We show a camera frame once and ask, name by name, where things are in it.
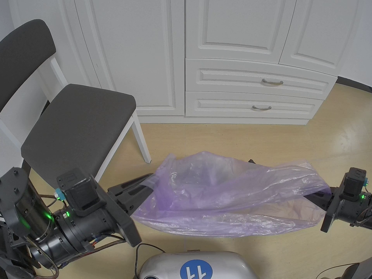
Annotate purple plastic bag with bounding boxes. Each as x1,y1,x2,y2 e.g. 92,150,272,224
132,151,331,238

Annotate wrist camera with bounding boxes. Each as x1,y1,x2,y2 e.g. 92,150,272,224
339,167,369,202
55,169,101,218

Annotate black cable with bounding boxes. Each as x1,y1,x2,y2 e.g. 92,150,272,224
312,262,362,279
134,243,167,279

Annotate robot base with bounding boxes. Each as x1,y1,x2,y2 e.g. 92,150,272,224
139,250,258,279

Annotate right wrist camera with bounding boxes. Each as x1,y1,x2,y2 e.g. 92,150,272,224
339,167,369,202

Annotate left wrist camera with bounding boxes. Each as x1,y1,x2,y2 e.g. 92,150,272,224
55,169,101,218

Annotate white wardrobe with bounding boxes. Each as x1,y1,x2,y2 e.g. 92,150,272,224
7,0,364,126

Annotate grey and white chair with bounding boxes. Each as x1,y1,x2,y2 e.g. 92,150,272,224
0,19,152,184

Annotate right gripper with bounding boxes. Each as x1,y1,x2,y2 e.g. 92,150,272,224
302,186,364,233

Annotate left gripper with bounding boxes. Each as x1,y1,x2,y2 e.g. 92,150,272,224
59,173,156,248

